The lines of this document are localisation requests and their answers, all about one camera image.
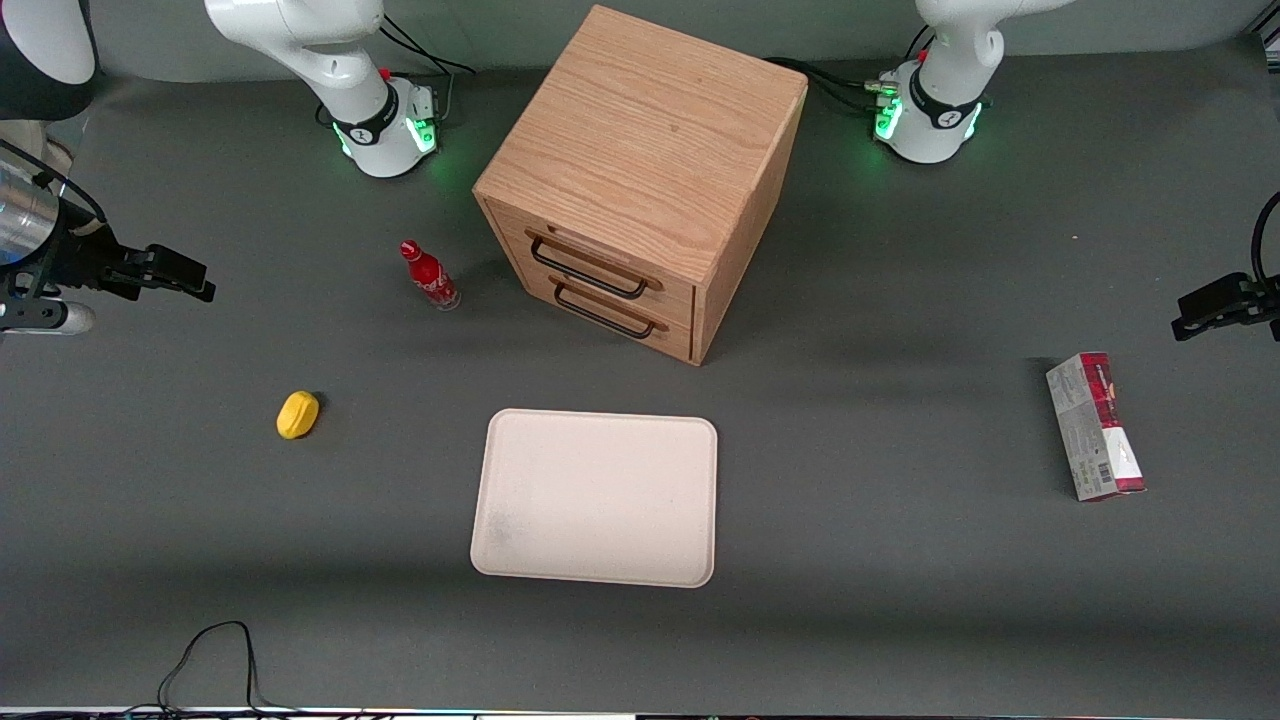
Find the dark grey table cover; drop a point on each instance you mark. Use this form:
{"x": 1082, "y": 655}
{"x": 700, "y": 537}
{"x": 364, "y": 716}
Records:
{"x": 900, "y": 600}

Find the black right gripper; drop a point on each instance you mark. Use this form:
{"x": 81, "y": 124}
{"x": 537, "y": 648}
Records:
{"x": 78, "y": 257}

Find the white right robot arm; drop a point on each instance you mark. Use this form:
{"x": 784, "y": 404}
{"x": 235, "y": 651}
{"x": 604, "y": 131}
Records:
{"x": 370, "y": 130}

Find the deep wooden drawer front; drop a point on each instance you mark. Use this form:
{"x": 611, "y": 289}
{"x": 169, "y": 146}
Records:
{"x": 675, "y": 335}

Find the white bulky object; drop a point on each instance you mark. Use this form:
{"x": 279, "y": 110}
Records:
{"x": 62, "y": 152}

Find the red coke bottle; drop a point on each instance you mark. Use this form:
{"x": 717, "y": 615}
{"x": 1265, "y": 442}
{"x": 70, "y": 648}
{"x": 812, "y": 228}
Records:
{"x": 432, "y": 280}

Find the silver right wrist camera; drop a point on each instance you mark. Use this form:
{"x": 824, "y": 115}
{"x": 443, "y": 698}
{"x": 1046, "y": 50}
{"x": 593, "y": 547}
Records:
{"x": 50, "y": 318}

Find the beige plastic tray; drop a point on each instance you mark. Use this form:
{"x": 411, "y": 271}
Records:
{"x": 600, "y": 500}

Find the wooden drawer cabinet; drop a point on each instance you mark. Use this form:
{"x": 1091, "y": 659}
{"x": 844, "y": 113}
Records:
{"x": 650, "y": 130}

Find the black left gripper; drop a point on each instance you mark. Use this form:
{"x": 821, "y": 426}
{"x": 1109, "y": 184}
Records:
{"x": 1243, "y": 298}

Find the yellow toy lemon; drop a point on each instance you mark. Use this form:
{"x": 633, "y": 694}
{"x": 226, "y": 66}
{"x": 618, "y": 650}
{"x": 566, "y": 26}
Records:
{"x": 297, "y": 415}

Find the shallow wooden drawer front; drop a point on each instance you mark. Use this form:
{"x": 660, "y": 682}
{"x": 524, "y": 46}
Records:
{"x": 670, "y": 300}

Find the grey and red carton box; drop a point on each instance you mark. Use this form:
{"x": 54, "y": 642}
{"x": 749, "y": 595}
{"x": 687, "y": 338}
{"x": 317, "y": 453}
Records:
{"x": 1095, "y": 430}

